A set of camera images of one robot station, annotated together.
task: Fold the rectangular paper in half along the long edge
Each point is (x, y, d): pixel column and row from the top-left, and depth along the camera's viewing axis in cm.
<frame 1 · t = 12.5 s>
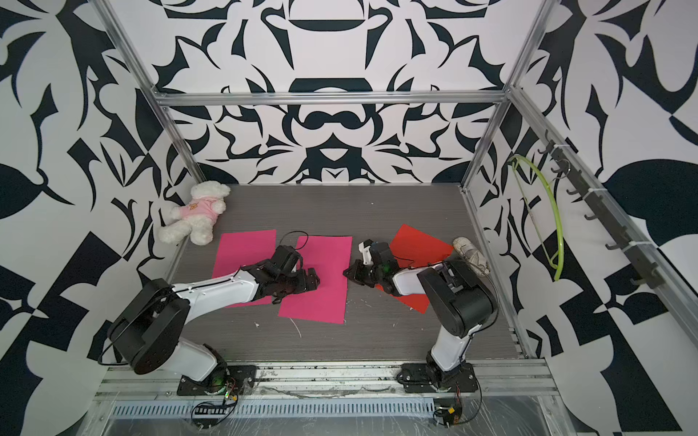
left hand: (308, 278, 90), fingers open
right hand: (342, 268, 92), fingers closed
right magenta paper sheet: (323, 303, 91), on the table
left magenta paper sheet: (229, 251, 104), on the table
red square paper: (413, 243, 108), on the table
white teddy bear pink shirt: (198, 215, 104), point 8 cm above the table
white grey sneaker: (471, 257, 98), point 3 cm above the table

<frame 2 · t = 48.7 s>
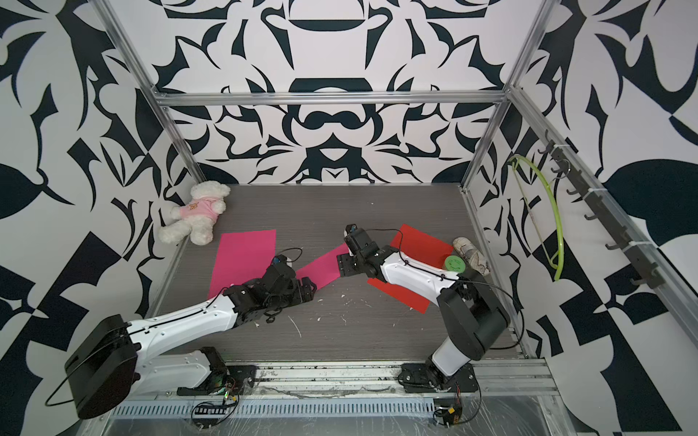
left hand: (307, 285, 84), fingers open
right hand: (346, 257, 90), fingers open
right magenta paper sheet: (324, 269, 97), on the table
the other named things where they were.

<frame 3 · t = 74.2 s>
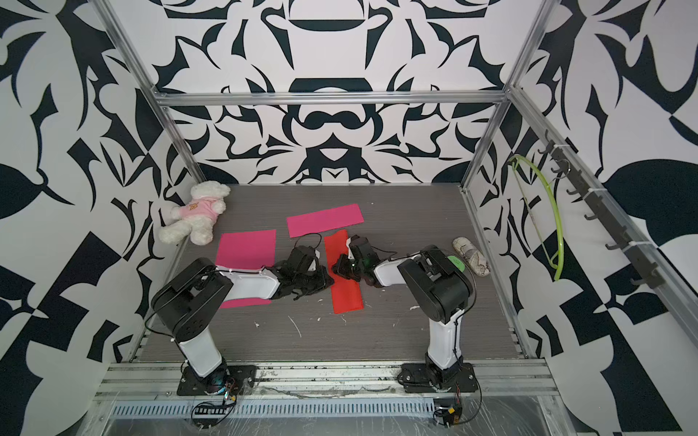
left hand: (335, 276, 92), fingers closed
right hand: (330, 263, 95), fingers closed
right magenta paper sheet: (324, 221, 110), point 2 cm above the table
red square paper: (347, 293, 91), point 2 cm above the table
the other named things where they were.

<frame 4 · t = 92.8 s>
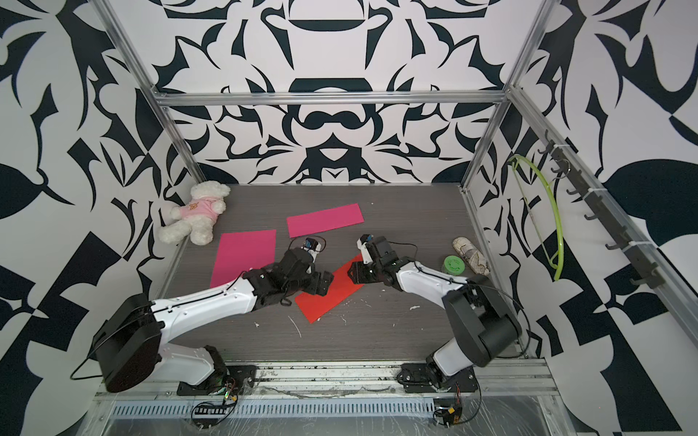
left hand: (318, 267, 84), fingers open
right hand: (352, 268, 90), fingers open
red square paper: (315, 305, 89), on the table
the other named things where they were.

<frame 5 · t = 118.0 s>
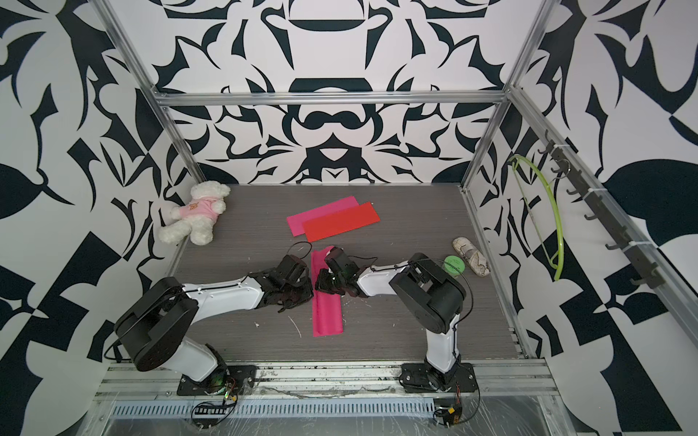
left hand: (315, 290, 90), fingers closed
right hand: (312, 280, 91), fingers closed
left magenta paper sheet: (327, 311, 88), on the table
red square paper: (341, 222, 110), on the table
the other named things where they were.

